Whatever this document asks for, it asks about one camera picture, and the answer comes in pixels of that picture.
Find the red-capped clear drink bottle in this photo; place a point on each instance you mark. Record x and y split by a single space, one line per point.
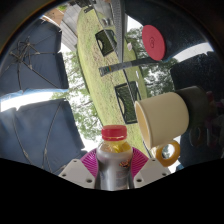
113 166

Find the navy umbrella with white-blue edge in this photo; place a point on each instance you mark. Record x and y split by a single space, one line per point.
30 60

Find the dark olive cylindrical can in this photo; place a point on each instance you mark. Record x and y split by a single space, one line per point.
196 105

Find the large navy patio umbrella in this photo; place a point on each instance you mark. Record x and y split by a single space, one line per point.
33 133

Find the flat round red coaster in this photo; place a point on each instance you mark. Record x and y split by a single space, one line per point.
154 43

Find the dark mesh-back chair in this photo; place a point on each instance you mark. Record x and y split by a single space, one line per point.
128 101
106 42

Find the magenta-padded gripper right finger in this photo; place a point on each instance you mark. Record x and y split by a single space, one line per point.
153 171

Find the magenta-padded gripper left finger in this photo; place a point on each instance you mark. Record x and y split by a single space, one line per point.
75 173

